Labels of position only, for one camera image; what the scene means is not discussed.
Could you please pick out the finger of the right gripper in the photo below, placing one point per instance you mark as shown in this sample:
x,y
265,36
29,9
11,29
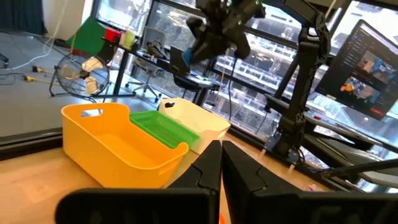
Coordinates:
x,y
242,45
208,43

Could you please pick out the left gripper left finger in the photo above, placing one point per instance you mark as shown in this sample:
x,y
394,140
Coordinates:
x,y
192,199

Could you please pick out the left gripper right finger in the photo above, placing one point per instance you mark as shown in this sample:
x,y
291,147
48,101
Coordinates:
x,y
248,193

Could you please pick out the orange tape roll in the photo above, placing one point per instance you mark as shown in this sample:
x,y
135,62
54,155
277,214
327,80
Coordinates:
x,y
221,220

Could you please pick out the pink staple remover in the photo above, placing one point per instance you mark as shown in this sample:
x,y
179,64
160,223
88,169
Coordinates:
x,y
311,187

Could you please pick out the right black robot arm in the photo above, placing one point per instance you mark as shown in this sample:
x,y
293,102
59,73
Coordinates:
x,y
298,93

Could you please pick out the grey office chair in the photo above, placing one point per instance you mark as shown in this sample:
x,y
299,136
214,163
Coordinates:
x,y
146,84

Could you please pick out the green plastic basket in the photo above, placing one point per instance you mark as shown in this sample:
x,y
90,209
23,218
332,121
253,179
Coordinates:
x,y
161,127

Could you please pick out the white plastic bin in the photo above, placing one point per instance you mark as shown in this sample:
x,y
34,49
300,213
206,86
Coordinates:
x,y
199,121

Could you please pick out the yellow-green cup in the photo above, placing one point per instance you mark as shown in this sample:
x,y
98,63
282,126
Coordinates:
x,y
129,40

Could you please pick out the black desk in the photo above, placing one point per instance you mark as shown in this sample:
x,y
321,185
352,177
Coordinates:
x,y
121,71

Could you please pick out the yellow plastic bin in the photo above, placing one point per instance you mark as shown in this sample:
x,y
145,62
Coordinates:
x,y
109,155

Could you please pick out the red box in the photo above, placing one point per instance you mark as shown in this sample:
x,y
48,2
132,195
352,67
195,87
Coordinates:
x,y
112,35

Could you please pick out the black support rod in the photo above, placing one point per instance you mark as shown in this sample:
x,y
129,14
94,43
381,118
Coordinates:
x,y
357,169

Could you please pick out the computer monitor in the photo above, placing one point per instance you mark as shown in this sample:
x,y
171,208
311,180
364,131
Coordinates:
x,y
357,71

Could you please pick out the green board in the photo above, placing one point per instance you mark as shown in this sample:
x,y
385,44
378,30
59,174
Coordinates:
x,y
88,37

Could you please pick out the black floor fan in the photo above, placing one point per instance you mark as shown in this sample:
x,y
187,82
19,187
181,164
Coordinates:
x,y
84,74

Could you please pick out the dark blue curtain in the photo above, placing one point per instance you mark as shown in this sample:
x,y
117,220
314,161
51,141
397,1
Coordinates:
x,y
21,15

